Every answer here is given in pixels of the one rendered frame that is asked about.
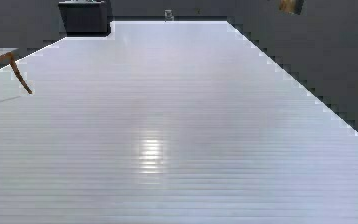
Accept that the framed brown wall picture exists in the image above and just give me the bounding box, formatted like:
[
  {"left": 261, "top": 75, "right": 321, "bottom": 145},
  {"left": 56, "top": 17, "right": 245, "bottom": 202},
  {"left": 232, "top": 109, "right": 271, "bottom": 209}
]
[{"left": 278, "top": 0, "right": 306, "bottom": 16}]

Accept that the white table with brown legs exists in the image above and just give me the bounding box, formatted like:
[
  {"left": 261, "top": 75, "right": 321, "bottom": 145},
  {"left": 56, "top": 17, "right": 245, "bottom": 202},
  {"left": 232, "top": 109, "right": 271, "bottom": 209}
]
[{"left": 0, "top": 47, "right": 34, "bottom": 95}]

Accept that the dark grey cabinet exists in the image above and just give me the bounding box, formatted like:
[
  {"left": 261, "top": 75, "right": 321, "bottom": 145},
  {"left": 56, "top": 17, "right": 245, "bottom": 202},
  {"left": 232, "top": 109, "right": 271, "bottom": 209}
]
[{"left": 57, "top": 0, "right": 109, "bottom": 34}]

